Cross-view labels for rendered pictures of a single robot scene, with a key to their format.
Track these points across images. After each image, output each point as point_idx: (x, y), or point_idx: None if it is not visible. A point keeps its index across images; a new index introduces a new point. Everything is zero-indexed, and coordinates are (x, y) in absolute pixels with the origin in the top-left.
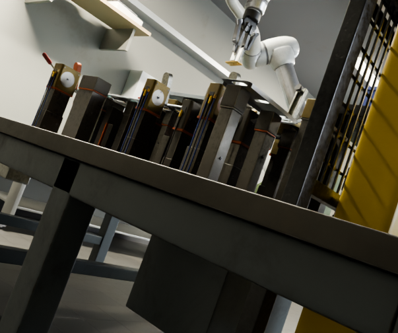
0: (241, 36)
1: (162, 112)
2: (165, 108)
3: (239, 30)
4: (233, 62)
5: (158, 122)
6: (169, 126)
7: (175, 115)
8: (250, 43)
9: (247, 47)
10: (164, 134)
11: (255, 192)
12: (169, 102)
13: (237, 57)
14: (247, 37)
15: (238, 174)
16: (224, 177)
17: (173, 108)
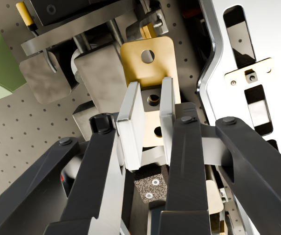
0: (203, 160)
1: (256, 99)
2: (216, 183)
3: None
4: (165, 75)
5: (250, 91)
6: (239, 56)
7: (243, 63)
8: (44, 176)
9: (74, 144)
10: (239, 52)
11: None
12: (219, 193)
13: (140, 107)
14: (99, 194)
15: None
16: None
17: (265, 49)
